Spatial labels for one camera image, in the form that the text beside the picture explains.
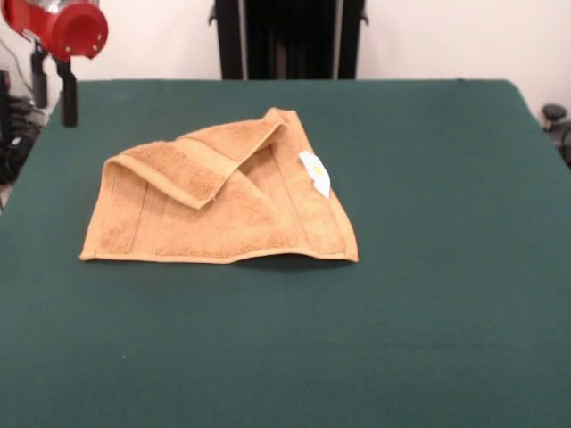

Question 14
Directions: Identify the tan terry towel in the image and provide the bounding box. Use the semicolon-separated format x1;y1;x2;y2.
78;106;360;265

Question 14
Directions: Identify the black equipment pile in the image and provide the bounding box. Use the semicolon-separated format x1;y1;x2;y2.
0;69;48;185

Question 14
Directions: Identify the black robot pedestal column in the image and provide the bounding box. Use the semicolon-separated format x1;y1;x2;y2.
207;0;371;81

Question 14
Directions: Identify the dark green table cloth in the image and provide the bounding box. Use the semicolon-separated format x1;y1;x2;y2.
0;78;571;428

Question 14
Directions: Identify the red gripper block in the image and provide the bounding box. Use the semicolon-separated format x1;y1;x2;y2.
1;0;110;128

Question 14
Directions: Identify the dark stand base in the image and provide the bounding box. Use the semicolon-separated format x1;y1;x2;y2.
542;103;571;169

